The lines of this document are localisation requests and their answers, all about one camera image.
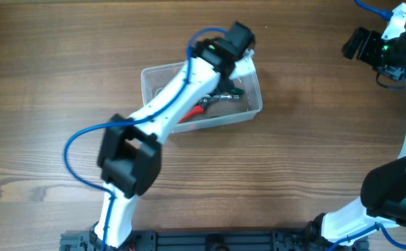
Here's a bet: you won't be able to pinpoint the clear plastic container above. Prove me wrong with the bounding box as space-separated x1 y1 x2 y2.
141 62 263 133

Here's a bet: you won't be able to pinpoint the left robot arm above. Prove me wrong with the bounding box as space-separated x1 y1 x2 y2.
93 22 256 250

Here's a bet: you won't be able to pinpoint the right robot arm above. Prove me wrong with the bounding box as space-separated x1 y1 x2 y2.
302 3 406 250

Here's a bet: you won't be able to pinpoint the silver ratchet wrench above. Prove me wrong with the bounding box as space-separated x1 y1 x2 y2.
209 94 240 101

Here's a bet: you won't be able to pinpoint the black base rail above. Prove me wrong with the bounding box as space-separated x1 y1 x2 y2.
58 230 370 251

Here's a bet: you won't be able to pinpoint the green handled screwdriver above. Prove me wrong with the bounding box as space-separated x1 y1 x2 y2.
230 88 244 96

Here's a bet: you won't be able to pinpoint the left blue cable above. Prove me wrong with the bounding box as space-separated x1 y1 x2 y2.
63 26 230 251

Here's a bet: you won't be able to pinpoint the red handled cutters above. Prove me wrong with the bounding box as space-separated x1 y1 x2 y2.
179 98 219 123

